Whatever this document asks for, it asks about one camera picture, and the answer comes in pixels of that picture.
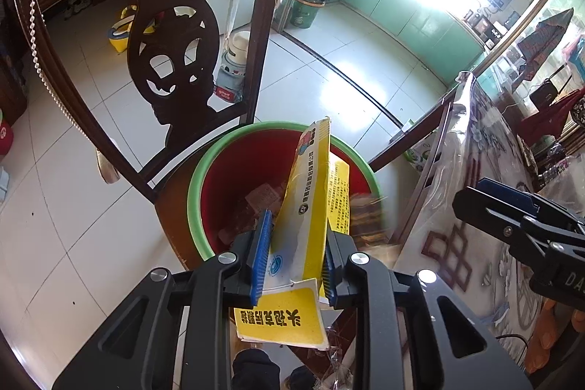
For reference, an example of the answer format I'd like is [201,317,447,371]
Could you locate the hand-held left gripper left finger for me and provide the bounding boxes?
[52,209,275,390]

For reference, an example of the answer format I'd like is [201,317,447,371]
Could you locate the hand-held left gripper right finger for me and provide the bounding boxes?
[320,230,534,390]

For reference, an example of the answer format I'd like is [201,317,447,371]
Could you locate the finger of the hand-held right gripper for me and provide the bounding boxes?
[452,186,573,254]
[476,177,585,232]

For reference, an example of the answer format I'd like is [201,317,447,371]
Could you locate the yellow cardboard package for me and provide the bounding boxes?
[234,117,352,349]

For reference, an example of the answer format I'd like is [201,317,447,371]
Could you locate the red basin green rim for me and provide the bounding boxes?
[187,121,383,261]

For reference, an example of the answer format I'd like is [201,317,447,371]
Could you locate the green trash bin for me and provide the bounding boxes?
[289,0,330,30]

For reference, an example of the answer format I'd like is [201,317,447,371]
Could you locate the floral tablecloth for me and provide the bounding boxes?
[397,71,585,375]

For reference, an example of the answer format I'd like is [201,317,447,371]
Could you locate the brown striped wrapper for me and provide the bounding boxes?
[350,193,390,247]

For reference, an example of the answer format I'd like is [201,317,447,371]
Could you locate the red cloth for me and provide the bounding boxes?
[520,92,585,154]

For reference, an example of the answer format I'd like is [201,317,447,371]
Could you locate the green white box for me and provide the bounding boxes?
[404,129,440,177]

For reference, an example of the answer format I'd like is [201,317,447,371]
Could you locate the black handbag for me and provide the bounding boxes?
[529,65,577,110]

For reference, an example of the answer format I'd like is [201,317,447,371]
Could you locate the dark cloth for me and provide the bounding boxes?
[232,348,317,390]

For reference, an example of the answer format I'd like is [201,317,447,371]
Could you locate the wooden dining table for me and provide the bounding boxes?
[368,95,458,245]

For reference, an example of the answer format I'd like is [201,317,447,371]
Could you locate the patterned hanging garment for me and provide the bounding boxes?
[516,7,575,83]

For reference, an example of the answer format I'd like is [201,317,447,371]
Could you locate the clear container red label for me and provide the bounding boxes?
[212,68,246,104]

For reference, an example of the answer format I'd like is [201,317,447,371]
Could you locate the white shoehorn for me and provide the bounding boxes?
[93,147,121,186]

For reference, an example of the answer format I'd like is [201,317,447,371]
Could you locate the teal kitchen cabinets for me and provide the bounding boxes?
[311,0,486,86]

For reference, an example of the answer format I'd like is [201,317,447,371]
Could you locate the white rice cooker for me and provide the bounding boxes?
[220,30,252,76]

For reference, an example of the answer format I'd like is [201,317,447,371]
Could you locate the yellow plastic potty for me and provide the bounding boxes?
[107,4,139,53]

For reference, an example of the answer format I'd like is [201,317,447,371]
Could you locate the red round toy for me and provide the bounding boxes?
[0,109,17,159]

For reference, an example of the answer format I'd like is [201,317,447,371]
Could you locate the black cable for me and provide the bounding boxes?
[495,332,532,346]

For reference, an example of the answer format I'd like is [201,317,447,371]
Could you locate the white bead string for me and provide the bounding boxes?
[29,0,88,140]

